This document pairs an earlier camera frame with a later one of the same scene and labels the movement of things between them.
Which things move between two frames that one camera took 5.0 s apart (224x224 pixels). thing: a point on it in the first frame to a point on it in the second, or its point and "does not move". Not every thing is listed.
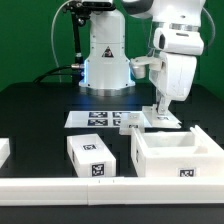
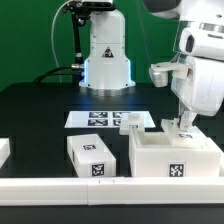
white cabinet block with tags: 90,157 does not move
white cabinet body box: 176,154 does not move
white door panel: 165,121 to 194,137
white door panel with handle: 130,121 does not move
